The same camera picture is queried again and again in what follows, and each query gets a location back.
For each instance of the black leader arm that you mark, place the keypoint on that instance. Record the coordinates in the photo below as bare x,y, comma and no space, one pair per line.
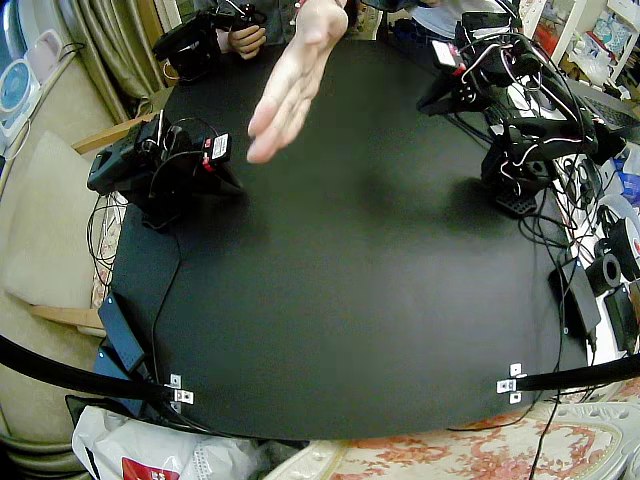
192,45

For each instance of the black follower arm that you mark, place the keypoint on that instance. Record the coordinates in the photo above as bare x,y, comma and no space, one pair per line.
545,131
125,170

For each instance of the person's left hand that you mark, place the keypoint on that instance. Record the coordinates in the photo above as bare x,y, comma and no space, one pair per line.
295,85

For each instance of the person's right hand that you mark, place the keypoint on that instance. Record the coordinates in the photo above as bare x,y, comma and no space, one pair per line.
247,40

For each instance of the dark laptop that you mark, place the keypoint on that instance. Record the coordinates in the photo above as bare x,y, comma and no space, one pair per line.
610,112

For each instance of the white filament spool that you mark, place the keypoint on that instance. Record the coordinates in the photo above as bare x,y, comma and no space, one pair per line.
622,230

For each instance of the black tape roll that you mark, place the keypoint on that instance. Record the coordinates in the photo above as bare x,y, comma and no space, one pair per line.
604,272

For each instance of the black power brick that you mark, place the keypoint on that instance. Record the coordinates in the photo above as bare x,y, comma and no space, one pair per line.
120,330
112,370
577,300

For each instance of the beige pleated curtain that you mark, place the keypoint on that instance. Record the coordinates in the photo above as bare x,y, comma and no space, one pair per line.
115,50

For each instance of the person's grey shirt torso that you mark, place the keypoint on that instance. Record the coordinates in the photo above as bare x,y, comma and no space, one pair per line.
280,20

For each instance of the white cluttered shelf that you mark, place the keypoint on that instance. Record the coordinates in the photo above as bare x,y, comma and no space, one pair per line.
585,35

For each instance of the black rectangular box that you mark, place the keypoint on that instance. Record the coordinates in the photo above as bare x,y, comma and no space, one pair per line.
622,317

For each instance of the large black table mat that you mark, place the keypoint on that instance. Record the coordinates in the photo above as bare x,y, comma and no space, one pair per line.
325,300

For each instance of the beige seat cushion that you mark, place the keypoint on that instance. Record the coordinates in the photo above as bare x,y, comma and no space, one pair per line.
50,225

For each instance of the pale pink white device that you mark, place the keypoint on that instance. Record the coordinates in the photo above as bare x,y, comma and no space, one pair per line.
44,52

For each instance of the small blue white fan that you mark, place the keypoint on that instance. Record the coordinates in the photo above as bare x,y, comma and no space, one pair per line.
15,95

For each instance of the white plastic bag red print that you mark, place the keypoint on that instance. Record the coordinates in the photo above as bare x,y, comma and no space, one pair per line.
150,450

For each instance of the wooden chair frame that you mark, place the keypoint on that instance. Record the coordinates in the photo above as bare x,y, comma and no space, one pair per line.
100,137

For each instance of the silver metal bracket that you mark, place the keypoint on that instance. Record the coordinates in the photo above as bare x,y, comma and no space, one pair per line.
182,392
511,384

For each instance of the black camera stand bar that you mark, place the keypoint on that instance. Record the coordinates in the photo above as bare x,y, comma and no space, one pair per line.
580,377
60,367

